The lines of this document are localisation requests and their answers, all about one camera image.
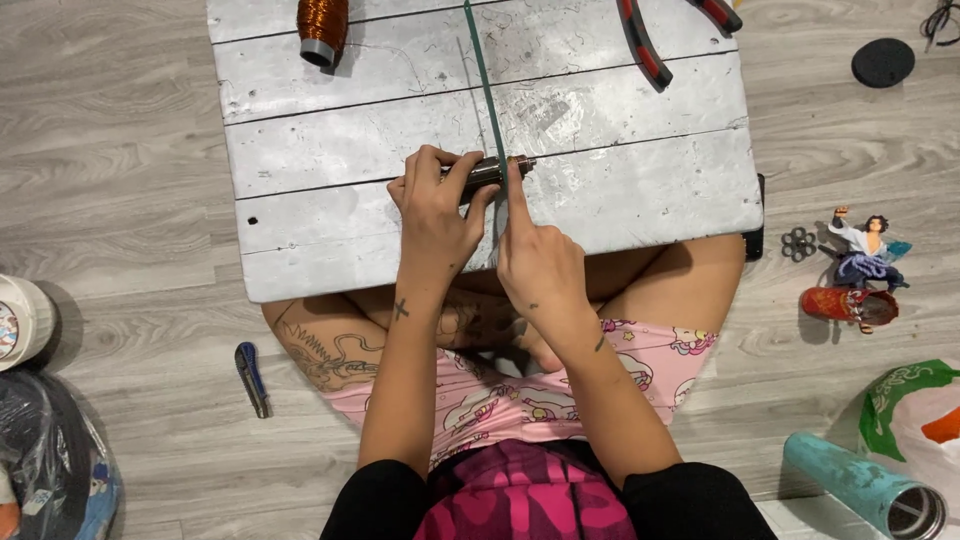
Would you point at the person's left hand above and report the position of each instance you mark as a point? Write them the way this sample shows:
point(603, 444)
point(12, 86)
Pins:
point(433, 221)

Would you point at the person's right hand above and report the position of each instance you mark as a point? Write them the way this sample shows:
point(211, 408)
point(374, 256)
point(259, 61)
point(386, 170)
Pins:
point(544, 274)

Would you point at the metal cylindrical motor rotor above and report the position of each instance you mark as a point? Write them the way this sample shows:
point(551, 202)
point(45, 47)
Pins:
point(491, 171)

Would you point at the thin green plastic strip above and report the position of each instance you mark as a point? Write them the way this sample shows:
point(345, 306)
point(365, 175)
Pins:
point(486, 86)

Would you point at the person's right leg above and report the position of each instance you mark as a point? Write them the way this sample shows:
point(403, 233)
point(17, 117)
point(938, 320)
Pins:
point(675, 281)

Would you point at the person's leg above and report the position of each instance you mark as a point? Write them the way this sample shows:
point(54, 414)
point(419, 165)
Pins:
point(675, 281)
point(330, 345)

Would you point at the pink printed shorts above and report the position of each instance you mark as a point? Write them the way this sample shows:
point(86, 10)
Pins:
point(510, 405)

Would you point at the person's left leg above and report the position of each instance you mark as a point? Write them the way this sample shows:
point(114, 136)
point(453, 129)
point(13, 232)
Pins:
point(330, 345)

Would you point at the black phone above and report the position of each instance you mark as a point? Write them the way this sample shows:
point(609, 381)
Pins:
point(754, 232)

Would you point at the black pink shirt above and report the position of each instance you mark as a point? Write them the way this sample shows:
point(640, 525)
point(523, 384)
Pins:
point(525, 499)

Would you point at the blue utility knife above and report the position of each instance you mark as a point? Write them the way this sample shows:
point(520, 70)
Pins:
point(251, 379)

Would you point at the black metal spinner part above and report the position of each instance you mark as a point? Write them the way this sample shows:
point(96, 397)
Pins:
point(798, 244)

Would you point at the red printed cup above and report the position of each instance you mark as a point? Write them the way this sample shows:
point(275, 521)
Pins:
point(844, 304)

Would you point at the anime character figurine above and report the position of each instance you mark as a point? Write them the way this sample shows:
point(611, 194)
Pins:
point(866, 251)

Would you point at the teal metal tumbler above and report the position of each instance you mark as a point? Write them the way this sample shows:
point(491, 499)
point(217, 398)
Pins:
point(855, 480)

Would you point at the white green plastic bag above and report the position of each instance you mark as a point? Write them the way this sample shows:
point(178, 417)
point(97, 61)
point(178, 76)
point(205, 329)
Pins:
point(911, 427)

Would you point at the black round disc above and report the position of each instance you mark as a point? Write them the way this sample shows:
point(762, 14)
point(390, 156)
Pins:
point(883, 62)

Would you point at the white round container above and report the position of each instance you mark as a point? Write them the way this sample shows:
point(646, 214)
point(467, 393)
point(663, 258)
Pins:
point(21, 322)

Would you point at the clear plastic bag of items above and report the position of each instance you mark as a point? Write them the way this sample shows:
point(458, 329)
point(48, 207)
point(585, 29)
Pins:
point(49, 457)

